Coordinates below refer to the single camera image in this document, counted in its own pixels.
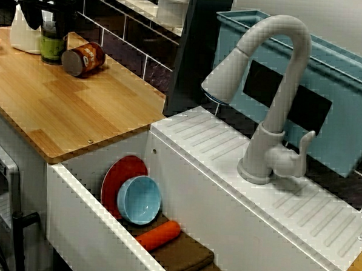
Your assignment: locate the green peas can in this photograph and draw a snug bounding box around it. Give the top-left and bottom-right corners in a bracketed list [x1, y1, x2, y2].
[38, 20, 69, 66]

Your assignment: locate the orange beans can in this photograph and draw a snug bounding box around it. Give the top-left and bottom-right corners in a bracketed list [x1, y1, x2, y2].
[59, 40, 107, 79]

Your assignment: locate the white plastic detergent bottle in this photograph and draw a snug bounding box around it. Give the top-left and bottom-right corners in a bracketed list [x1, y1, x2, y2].
[8, 4, 45, 55]

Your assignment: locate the plain jar with white lid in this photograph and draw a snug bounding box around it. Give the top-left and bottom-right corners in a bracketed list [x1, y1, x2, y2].
[156, 0, 192, 21]

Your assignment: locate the light grey box unit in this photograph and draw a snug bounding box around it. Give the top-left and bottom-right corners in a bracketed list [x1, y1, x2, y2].
[0, 132, 26, 257]

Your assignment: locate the red plate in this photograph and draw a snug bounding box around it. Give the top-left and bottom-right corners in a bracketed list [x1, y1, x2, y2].
[99, 154, 150, 222]

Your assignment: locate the light blue bowl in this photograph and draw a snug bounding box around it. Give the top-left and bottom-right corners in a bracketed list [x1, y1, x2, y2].
[115, 173, 164, 227]

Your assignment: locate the orange toy sausage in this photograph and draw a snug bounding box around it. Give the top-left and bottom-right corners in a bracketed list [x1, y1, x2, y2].
[134, 218, 183, 254]

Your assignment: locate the grey toy faucet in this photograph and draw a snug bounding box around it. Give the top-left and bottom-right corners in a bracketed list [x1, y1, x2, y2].
[196, 10, 323, 188]

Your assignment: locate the white toy sink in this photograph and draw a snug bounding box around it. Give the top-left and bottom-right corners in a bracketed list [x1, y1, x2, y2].
[41, 98, 362, 271]

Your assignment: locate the brown folded cloth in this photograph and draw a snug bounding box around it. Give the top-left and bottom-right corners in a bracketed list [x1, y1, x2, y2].
[148, 212, 238, 271]

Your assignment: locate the teal plastic bin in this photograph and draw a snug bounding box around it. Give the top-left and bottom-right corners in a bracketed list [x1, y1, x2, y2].
[208, 8, 362, 179]

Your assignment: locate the black kitchen frame post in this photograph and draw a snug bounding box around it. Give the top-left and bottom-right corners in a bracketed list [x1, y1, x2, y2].
[163, 0, 237, 121]

